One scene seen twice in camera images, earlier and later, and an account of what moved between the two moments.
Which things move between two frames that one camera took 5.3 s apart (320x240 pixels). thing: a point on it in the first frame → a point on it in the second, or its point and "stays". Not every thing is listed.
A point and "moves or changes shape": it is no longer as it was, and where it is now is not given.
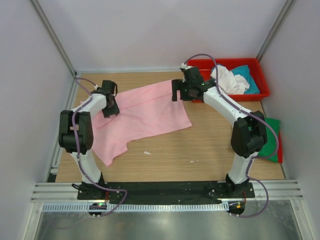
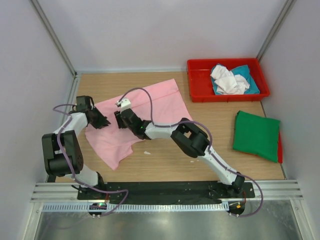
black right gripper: x=177 y=90 → x=123 y=120
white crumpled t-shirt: x=230 y=83 stays
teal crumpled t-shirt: x=243 y=70 stays
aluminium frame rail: x=69 y=191 stays
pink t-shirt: x=142 y=111 moves or changes shape
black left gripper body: x=111 y=109 → x=96 y=117
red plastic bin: x=206 y=67 stays
